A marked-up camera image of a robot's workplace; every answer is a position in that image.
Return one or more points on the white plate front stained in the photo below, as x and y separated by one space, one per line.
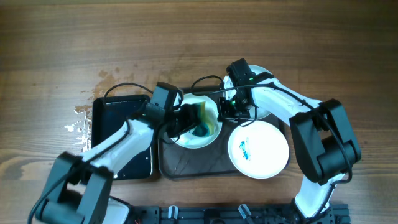
259 151

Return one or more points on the green yellow sponge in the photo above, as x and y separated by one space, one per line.
206 126

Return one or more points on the dark brown serving tray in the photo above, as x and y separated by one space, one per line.
177 162

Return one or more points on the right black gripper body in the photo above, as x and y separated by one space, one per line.
233 109

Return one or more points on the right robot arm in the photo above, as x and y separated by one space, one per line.
325 145

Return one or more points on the white plate back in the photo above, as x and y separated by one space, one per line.
261 112

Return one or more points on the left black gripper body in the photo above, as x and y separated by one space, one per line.
180 120

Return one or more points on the white plate stained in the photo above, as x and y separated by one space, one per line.
189 140
259 151

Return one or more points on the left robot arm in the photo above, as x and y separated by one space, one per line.
78 187

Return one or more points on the black water tray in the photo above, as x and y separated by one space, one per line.
107 119

